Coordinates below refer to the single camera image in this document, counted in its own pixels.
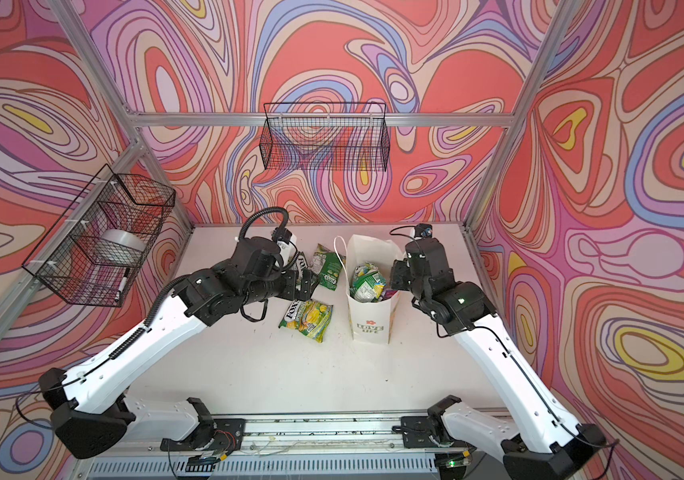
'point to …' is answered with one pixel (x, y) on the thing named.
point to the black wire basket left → (90, 256)
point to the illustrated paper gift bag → (371, 321)
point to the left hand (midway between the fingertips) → (308, 276)
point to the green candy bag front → (363, 282)
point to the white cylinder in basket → (121, 246)
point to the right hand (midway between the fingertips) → (402, 271)
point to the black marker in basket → (120, 288)
